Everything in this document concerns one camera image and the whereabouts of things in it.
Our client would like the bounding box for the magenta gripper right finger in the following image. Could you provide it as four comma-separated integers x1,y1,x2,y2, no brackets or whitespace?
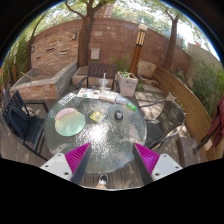
133,143,182,185

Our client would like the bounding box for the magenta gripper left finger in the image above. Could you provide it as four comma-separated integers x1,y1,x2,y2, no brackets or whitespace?
41,143,92,185

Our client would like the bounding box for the round pastel mouse pad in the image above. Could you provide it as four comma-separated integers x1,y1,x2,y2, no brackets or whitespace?
55,108,86,137

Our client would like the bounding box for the black computer mouse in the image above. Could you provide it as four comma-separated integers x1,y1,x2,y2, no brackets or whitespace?
114,110,123,120

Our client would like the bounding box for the black and white shoe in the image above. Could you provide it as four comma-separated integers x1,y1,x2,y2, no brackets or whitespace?
98,174,108,189

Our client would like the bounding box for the metal mesh chair right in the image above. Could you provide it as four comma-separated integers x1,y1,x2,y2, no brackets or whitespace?
145,99,185,148

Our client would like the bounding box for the yellow sticky note pad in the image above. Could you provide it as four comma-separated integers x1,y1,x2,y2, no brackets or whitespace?
90,111,105,123

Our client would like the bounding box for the round glass patio table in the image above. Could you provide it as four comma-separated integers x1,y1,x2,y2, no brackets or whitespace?
44,91,147,174

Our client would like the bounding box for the black metal chair left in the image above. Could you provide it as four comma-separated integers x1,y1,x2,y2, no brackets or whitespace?
3,91,48,161

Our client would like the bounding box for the curved wooden bench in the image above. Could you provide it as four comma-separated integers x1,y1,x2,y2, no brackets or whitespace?
152,64,221,161

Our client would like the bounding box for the white keyboard paper sheet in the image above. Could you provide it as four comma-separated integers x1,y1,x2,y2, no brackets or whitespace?
58,93,76,106

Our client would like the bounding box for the open book on table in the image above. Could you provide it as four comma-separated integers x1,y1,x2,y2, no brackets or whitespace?
77,88,118,102

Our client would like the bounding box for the white square planter box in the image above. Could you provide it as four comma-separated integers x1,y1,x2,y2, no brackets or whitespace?
116,71,138,97

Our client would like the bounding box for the stone raised planter bed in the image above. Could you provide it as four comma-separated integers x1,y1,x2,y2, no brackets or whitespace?
10,62,78,100

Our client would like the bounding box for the clear plastic cup with straw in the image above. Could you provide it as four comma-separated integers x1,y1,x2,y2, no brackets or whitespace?
99,75,108,90

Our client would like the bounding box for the dark wooden slat chair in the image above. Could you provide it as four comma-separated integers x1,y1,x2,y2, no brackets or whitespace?
76,62,120,92

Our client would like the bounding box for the tree trunk right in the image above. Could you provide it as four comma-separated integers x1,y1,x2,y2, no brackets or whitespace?
163,8,179,70

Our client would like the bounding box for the tree trunk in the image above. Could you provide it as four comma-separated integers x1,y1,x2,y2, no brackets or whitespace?
163,8,179,70
65,0,116,66

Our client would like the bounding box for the tree trunk centre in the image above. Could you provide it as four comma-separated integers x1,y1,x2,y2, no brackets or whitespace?
65,0,116,66

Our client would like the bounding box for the wooden garden lamp post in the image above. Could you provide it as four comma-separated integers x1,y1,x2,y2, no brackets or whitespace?
129,24,147,74

